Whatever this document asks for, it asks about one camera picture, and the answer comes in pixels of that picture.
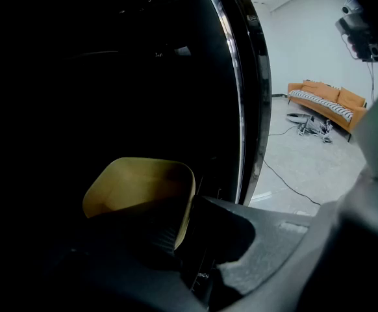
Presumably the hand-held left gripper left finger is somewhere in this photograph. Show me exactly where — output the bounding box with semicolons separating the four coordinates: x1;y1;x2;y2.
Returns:
39;196;209;312

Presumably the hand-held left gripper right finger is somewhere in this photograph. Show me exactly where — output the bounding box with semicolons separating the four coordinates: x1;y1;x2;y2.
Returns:
192;166;378;312

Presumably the yellow plastic bin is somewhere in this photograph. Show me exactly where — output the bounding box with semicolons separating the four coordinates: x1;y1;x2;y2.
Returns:
82;157;197;252

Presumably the black cabinet with glass door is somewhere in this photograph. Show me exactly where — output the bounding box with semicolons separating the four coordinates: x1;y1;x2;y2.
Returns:
0;0;273;312

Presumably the grey equipment pile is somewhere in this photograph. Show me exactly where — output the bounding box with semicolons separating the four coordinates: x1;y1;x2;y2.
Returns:
286;112;334;144

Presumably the striped sofa cushion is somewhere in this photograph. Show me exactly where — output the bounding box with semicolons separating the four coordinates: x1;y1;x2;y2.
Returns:
288;89;354;123

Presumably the orange sofa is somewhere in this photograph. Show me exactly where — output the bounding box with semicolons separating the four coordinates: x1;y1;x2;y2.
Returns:
288;79;368;142

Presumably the long black cable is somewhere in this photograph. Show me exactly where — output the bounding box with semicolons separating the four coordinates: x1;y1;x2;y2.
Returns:
262;159;321;206

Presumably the short black cable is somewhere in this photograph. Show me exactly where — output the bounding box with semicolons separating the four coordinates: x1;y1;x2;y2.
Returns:
268;125;299;137

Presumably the black and grey camera rig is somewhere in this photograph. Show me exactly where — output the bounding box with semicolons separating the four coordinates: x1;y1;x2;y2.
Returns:
334;0;378;64

